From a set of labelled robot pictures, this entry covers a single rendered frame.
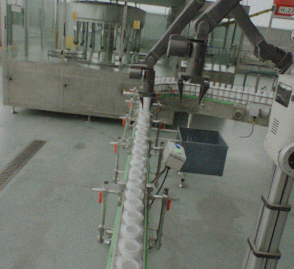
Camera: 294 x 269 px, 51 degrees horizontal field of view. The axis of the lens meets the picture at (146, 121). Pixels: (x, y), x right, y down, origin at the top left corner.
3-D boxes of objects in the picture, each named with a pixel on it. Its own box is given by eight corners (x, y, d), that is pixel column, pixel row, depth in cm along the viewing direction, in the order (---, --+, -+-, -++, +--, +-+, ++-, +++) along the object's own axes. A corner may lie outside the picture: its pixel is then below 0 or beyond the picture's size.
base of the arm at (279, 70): (282, 75, 144) (301, 54, 141) (269, 65, 143) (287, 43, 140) (275, 73, 153) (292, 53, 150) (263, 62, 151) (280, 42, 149)
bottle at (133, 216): (142, 271, 83) (150, 218, 79) (123, 278, 80) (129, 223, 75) (131, 256, 88) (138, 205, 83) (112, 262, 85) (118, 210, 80)
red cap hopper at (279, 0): (250, 107, 793) (275, -11, 713) (250, 102, 859) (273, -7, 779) (287, 114, 768) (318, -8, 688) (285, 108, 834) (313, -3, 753)
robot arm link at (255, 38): (224, -31, 131) (219, -28, 141) (197, -9, 134) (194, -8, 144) (279, 53, 141) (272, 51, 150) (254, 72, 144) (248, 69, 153)
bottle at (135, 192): (118, 242, 93) (123, 193, 88) (123, 230, 99) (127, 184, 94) (137, 246, 92) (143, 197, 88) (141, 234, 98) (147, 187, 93)
